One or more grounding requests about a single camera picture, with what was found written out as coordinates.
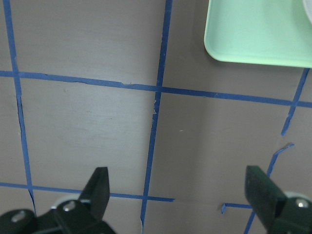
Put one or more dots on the mint green plastic tray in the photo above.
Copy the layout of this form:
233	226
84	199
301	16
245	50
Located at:
266	32

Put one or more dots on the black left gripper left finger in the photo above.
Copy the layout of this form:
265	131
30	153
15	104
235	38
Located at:
96	192

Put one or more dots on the white round plate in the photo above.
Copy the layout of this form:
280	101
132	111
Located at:
308	9

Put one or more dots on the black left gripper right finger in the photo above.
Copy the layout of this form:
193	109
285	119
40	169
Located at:
265	197

